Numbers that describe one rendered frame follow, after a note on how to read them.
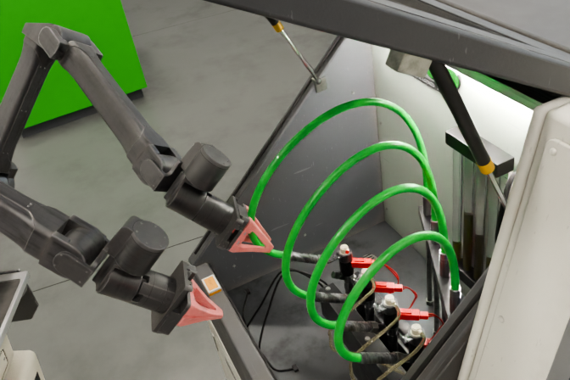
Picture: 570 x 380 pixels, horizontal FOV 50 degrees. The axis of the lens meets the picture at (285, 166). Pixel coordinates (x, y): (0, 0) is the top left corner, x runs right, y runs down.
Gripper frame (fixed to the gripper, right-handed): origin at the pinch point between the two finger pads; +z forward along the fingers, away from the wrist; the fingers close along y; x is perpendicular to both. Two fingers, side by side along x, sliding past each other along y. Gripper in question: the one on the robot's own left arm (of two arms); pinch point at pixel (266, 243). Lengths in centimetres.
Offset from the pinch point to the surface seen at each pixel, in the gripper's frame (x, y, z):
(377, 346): 5.1, -5.7, 28.6
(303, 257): -0.1, 2.9, 8.9
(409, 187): -24.6, -13.3, 8.4
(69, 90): 89, 329, -46
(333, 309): 7.4, 5.9, 23.1
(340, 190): -7.4, 41.7, 25.2
